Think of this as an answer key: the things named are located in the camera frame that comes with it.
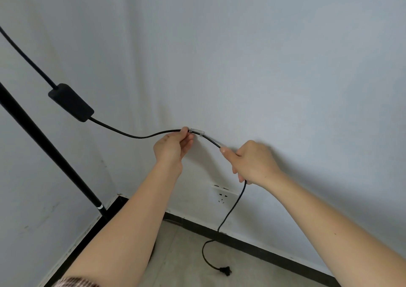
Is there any black inline switch box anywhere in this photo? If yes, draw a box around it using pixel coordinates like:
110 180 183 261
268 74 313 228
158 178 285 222
48 83 95 122

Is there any black power cable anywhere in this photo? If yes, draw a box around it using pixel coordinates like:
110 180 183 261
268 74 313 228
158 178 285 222
0 26 247 271

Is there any black baseboard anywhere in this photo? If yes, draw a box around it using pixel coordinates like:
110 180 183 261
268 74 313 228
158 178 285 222
118 194 342 287
44 195 129 287

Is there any person's right hand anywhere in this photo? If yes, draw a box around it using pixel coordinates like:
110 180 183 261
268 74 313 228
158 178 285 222
220 140 283 188

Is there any plaid sleeve cuff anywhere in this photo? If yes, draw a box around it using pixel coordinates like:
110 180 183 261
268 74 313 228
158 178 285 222
58 276 103 287

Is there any person's right forearm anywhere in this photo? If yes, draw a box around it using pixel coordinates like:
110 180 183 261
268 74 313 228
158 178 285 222
266 169 406 287

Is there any black lamp pole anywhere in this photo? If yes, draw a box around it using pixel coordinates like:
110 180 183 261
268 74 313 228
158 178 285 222
0 81 107 216

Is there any person's left hand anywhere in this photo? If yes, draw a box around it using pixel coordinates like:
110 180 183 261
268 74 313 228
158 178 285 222
154 126 195 177

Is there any person's left forearm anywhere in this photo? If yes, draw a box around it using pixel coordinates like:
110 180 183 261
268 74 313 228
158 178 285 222
62 162 183 287

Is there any white wall socket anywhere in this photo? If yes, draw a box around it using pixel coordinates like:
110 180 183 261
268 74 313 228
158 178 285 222
211 184 239 205

